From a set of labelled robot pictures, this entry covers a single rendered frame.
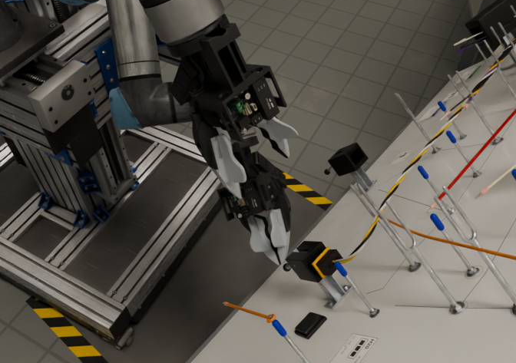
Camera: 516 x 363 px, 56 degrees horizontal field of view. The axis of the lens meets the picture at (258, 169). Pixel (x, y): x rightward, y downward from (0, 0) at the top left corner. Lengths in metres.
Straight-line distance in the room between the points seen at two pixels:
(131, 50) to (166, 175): 1.22
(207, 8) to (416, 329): 0.41
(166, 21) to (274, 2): 2.97
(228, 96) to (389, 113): 2.20
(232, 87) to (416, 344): 0.33
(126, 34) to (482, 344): 0.69
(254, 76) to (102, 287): 1.38
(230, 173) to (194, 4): 0.20
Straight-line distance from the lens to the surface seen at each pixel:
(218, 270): 2.00
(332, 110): 2.62
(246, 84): 0.51
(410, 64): 3.03
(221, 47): 0.49
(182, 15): 0.49
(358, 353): 0.61
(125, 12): 0.88
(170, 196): 1.97
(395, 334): 0.60
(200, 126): 0.56
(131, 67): 0.87
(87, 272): 1.85
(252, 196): 0.73
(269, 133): 0.62
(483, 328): 0.54
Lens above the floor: 1.75
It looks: 49 degrees down
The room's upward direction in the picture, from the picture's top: straight up
